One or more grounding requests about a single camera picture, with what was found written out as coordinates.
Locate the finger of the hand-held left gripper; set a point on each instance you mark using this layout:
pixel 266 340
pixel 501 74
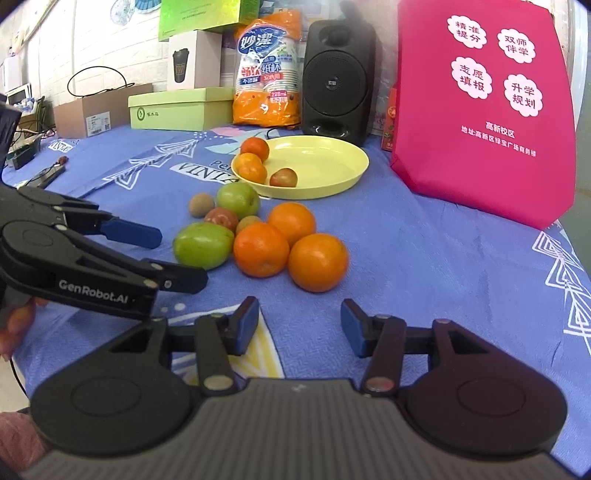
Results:
pixel 134 233
pixel 184 279

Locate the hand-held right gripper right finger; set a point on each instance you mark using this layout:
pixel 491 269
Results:
pixel 352 327

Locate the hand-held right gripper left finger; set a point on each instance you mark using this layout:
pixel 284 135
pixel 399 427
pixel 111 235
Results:
pixel 247 325

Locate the large green fruit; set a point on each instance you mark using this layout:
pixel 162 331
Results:
pixel 203 245

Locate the red green tomato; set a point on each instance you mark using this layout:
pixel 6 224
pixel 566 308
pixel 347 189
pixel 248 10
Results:
pixel 221 218

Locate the brown kiwi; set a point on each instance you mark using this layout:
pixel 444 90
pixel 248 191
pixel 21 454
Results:
pixel 202 205

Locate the large orange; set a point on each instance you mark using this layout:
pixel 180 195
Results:
pixel 293 222
pixel 317 262
pixel 261 250

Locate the small olive brown fruit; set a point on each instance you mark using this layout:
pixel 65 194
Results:
pixel 247 222

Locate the small green fruit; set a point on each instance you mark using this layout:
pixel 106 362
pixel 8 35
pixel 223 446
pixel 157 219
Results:
pixel 238 199

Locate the yellow plastic plate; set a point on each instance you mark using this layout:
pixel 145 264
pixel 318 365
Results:
pixel 323 161

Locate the person's left hand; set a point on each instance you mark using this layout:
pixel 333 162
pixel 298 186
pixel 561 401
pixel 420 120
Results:
pixel 21 323

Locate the blue printed cloth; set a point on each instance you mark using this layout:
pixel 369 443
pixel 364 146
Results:
pixel 415 258

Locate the brown cardboard box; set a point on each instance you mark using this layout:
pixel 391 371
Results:
pixel 97 115

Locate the small mandarin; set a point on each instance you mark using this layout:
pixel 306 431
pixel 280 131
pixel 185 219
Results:
pixel 245 161
pixel 255 174
pixel 255 148

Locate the light green shoe box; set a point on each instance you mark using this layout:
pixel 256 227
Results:
pixel 184 110

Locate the dark red tomato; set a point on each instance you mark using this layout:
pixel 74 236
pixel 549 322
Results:
pixel 283 178

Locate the black screen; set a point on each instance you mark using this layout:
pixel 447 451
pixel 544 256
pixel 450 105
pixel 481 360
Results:
pixel 8 134

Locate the pink clothing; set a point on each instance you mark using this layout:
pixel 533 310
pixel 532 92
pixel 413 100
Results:
pixel 18 436

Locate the white appliance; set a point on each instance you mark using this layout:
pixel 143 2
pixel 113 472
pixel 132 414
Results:
pixel 18 94

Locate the white box with cup picture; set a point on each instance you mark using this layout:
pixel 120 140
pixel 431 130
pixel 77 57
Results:
pixel 194 60

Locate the pink tote bag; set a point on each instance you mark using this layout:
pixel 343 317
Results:
pixel 480 175

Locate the red printed box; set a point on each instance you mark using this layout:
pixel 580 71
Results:
pixel 389 120

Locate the orange paper cup pack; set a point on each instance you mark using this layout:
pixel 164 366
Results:
pixel 268 69

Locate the group of paper fans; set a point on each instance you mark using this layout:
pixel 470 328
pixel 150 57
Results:
pixel 134 9

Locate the glossy green gift box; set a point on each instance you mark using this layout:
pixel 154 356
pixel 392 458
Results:
pixel 203 16

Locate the black speaker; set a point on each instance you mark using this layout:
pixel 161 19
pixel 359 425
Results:
pixel 337 83

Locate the small black device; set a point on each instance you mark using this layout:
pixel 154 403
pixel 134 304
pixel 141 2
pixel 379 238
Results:
pixel 351 10

